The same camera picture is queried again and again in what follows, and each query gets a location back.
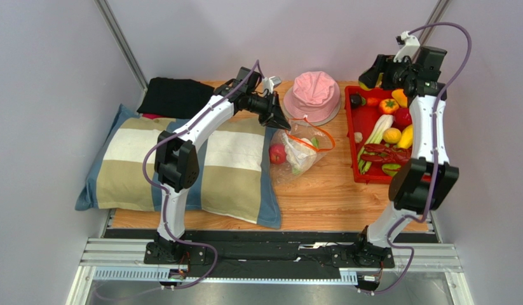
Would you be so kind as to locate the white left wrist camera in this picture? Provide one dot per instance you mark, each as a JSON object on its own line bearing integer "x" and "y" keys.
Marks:
{"x": 269, "y": 84}

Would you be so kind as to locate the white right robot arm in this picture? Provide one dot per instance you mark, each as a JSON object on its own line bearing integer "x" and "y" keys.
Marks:
{"x": 425, "y": 180}

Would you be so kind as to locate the yellow lemon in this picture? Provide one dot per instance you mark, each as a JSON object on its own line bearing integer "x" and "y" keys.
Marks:
{"x": 364, "y": 87}

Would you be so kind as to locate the white garlic bulb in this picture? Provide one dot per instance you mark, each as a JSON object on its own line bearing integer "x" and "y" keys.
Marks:
{"x": 358, "y": 137}

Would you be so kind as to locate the small yellow orange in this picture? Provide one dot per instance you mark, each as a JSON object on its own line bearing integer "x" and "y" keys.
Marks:
{"x": 392, "y": 136}

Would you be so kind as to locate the dark eggplant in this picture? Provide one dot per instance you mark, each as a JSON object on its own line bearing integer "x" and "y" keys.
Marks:
{"x": 356, "y": 101}

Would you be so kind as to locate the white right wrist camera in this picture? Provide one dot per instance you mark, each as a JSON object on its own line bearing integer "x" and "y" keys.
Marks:
{"x": 408, "y": 44}

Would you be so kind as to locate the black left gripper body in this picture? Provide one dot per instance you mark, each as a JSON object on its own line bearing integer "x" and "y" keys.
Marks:
{"x": 262, "y": 107}

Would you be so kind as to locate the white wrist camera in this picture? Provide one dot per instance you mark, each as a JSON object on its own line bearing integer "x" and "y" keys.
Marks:
{"x": 269, "y": 84}
{"x": 408, "y": 44}

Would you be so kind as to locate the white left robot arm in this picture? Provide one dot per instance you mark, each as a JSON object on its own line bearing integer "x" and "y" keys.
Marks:
{"x": 176, "y": 154}

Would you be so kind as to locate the red pomegranate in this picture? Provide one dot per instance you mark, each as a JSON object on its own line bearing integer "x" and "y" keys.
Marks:
{"x": 277, "y": 154}

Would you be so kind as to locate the clear orange-zip bag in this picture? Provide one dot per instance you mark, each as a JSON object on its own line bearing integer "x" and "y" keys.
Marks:
{"x": 322, "y": 142}

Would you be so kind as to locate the red apple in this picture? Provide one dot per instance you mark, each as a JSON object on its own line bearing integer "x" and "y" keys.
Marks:
{"x": 402, "y": 118}

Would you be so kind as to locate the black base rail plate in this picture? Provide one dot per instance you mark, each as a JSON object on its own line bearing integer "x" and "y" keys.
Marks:
{"x": 264, "y": 255}

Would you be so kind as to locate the white cauliflower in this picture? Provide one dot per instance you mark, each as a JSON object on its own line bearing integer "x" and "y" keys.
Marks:
{"x": 300, "y": 156}

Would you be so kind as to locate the black folded cloth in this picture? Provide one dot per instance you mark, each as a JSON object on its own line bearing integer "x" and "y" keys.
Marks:
{"x": 175, "y": 98}

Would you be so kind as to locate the green white celery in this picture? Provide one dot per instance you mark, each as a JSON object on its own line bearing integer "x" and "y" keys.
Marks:
{"x": 383, "y": 123}

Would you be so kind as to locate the green pepper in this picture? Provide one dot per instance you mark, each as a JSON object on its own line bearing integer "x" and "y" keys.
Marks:
{"x": 391, "y": 169}

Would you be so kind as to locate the orange bell pepper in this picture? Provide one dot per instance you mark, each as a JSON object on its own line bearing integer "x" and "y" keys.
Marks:
{"x": 388, "y": 106}

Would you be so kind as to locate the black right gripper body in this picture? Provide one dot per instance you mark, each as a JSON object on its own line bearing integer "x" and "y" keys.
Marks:
{"x": 374, "y": 68}

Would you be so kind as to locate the red lobster toy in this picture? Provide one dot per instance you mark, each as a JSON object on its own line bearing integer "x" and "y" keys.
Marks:
{"x": 382, "y": 154}

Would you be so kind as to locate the pink bucket hat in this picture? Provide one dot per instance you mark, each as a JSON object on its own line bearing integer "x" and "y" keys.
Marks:
{"x": 315, "y": 96}

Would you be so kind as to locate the orange yellow mango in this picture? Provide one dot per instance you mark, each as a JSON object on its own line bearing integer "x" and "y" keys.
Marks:
{"x": 400, "y": 97}

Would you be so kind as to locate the red plastic tray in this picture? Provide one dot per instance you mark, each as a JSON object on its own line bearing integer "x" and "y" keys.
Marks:
{"x": 362, "y": 122}

